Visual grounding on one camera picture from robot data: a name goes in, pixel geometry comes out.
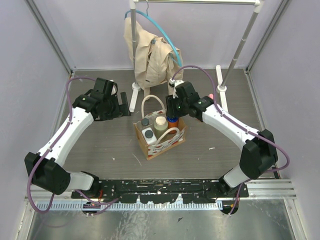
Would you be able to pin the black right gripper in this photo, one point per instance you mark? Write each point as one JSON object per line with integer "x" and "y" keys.
{"x": 170, "y": 103}

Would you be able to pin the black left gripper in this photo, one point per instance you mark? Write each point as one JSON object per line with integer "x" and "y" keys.
{"x": 119, "y": 105}

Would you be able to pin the orange bottle blue pump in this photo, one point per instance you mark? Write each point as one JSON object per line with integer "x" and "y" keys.
{"x": 173, "y": 122}

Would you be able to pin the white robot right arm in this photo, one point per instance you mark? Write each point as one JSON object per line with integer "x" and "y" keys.
{"x": 258, "y": 153}

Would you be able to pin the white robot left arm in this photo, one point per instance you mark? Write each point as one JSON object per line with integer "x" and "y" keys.
{"x": 45, "y": 168}

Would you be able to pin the green bottle beige cap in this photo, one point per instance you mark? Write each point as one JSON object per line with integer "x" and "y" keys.
{"x": 160, "y": 126}

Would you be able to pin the clear bottle grey cap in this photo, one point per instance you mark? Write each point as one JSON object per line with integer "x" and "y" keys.
{"x": 143, "y": 123}

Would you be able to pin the beige jacket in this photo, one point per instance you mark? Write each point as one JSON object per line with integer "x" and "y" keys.
{"x": 155, "y": 61}

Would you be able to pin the white bottle grey cap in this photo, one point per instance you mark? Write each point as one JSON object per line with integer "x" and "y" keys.
{"x": 149, "y": 136}

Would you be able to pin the blue clothes hanger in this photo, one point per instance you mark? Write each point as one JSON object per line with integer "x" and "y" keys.
{"x": 133, "y": 13}

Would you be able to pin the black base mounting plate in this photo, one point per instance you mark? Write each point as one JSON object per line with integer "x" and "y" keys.
{"x": 160, "y": 191}

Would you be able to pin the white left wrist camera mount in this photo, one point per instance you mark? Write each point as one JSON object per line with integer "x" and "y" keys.
{"x": 114, "y": 88}

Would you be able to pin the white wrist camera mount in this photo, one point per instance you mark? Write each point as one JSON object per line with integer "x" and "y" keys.
{"x": 172, "y": 85}
{"x": 114, "y": 88}

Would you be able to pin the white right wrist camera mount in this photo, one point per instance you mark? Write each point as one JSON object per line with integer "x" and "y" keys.
{"x": 172, "y": 85}

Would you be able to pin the slotted grey cable duct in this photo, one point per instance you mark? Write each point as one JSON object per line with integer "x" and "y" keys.
{"x": 77, "y": 205}

